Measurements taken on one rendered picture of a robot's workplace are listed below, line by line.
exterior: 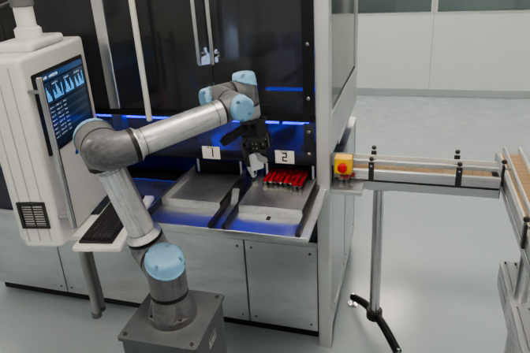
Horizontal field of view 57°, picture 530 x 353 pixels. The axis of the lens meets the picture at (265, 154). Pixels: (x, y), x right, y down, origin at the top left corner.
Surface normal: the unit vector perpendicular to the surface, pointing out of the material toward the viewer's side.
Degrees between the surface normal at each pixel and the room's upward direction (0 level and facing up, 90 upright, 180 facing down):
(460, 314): 0
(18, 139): 90
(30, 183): 90
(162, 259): 8
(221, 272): 90
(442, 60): 90
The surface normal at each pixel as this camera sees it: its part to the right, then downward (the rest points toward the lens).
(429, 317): -0.05, -0.92
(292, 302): -0.28, 0.38
